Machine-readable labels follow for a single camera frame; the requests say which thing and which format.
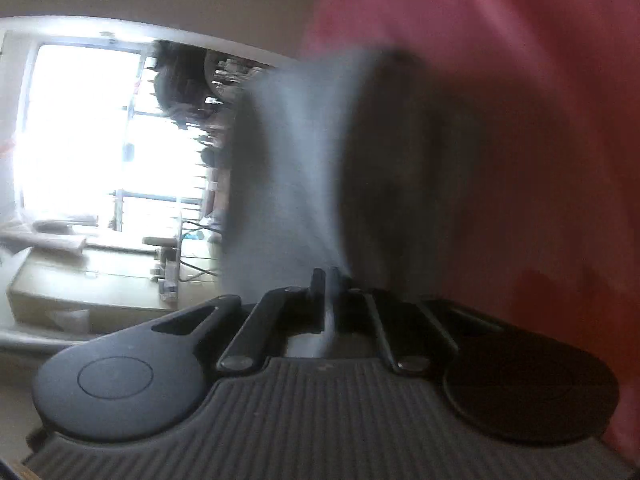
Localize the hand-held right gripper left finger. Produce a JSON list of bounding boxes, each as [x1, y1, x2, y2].
[[130, 269, 326, 372]]

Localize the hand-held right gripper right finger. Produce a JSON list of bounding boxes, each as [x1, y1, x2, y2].
[[334, 269, 506, 375]]

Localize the grey fleece pants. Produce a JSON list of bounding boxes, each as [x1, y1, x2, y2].
[[220, 47, 481, 361]]

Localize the folding table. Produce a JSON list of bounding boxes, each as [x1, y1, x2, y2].
[[142, 215, 222, 306]]

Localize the black floor fan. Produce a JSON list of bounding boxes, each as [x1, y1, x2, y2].
[[200, 144, 232, 170]]

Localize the pink floral blanket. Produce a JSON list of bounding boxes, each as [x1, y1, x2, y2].
[[300, 0, 640, 461]]

